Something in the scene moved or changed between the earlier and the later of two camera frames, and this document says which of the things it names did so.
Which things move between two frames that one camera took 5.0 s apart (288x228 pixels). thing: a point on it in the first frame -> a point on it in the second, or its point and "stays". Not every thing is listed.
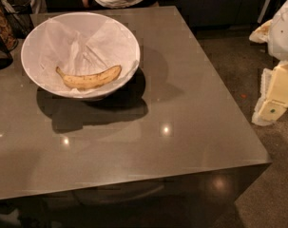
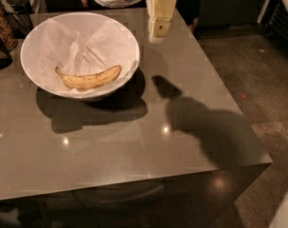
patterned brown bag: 2,26 stays
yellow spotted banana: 90,81 stays
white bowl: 80,44 stays
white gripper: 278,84 -> 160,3
